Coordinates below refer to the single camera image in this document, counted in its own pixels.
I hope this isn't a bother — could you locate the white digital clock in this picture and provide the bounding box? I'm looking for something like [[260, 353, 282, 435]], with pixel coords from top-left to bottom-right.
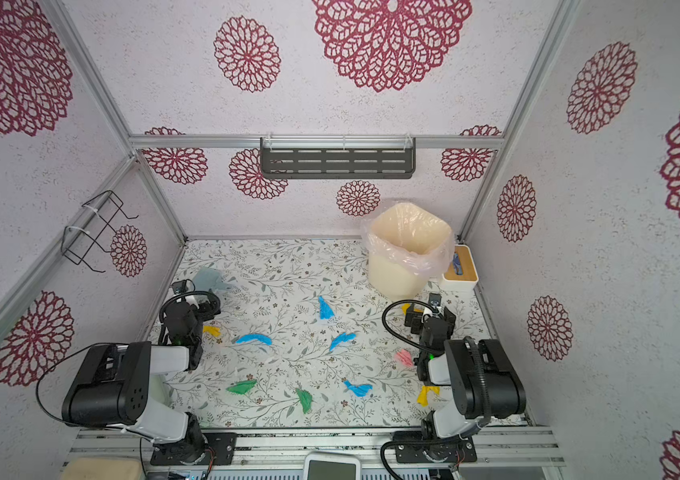
[[302, 451, 362, 480]]

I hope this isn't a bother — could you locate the yellow paper scrap left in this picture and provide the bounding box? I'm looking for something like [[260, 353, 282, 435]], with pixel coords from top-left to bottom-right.
[[203, 325, 221, 338]]

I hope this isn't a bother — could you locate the blue paper scrap left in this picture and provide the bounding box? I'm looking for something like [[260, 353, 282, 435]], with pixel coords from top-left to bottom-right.
[[235, 333, 273, 346]]

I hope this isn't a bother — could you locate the cream trash bin with bag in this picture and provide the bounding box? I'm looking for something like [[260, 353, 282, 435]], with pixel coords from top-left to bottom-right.
[[361, 202, 455, 301]]

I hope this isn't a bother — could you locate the blue paper scrap lower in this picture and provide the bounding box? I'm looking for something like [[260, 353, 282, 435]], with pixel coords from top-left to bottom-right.
[[343, 380, 373, 398]]

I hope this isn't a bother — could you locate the pink paper scrap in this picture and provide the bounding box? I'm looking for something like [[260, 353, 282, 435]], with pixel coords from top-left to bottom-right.
[[394, 349, 415, 368]]

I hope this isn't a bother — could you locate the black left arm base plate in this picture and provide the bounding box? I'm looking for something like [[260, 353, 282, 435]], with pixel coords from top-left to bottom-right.
[[149, 432, 238, 467]]

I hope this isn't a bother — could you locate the blue paper scrap top centre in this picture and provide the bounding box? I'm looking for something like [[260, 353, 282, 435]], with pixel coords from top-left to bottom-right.
[[318, 296, 335, 320]]

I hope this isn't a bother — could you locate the cream sponge block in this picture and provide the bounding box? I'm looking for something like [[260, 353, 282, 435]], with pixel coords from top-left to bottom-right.
[[60, 458, 145, 480]]

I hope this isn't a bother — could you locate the black wire wall rack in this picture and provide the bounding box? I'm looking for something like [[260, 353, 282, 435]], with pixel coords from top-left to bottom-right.
[[60, 190, 138, 274]]

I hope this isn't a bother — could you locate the yellow paper scrap lower right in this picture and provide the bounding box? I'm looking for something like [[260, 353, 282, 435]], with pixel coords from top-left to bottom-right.
[[417, 385, 440, 407]]

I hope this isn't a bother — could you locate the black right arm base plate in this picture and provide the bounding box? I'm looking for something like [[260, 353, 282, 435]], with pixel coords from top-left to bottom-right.
[[392, 431, 478, 464]]

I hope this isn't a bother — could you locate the pale blue plastic dustpan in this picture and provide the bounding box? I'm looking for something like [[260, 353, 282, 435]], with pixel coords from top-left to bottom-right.
[[192, 267, 234, 293]]

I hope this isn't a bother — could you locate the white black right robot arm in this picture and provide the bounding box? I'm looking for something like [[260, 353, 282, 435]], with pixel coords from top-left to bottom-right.
[[380, 293, 527, 479]]

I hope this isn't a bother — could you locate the green paper scrap lower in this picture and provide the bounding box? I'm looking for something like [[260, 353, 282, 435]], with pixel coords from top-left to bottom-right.
[[295, 389, 313, 414]]

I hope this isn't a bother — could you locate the green paper scrap left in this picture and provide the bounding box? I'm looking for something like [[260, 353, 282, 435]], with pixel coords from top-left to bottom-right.
[[227, 379, 257, 395]]

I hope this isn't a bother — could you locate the dark grey wall shelf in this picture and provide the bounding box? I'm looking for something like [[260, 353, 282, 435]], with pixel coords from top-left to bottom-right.
[[259, 137, 417, 180]]

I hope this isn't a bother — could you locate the blue paper scrap middle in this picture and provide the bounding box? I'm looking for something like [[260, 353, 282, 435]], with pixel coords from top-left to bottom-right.
[[329, 332, 356, 352]]

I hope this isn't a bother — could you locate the blue paper scrap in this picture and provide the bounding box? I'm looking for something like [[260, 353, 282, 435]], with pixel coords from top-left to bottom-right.
[[318, 296, 335, 320], [235, 333, 273, 346], [343, 380, 373, 398], [329, 332, 356, 352]]

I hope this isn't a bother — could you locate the green paper scrap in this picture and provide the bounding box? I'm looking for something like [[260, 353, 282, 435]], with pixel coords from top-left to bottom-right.
[[295, 389, 313, 414], [227, 379, 257, 395]]

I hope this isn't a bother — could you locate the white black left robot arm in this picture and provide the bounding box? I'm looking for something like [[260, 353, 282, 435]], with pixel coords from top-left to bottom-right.
[[34, 279, 221, 465]]

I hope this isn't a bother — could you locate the white tissue box wooden lid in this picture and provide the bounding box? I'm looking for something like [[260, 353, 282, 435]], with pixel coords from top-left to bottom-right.
[[440, 244, 479, 293]]

